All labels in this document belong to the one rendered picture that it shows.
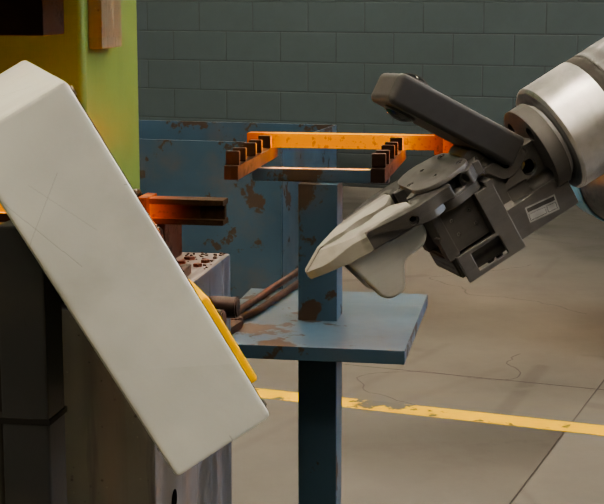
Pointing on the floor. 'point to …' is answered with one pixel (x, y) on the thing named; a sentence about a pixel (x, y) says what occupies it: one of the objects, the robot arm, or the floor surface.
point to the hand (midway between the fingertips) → (317, 257)
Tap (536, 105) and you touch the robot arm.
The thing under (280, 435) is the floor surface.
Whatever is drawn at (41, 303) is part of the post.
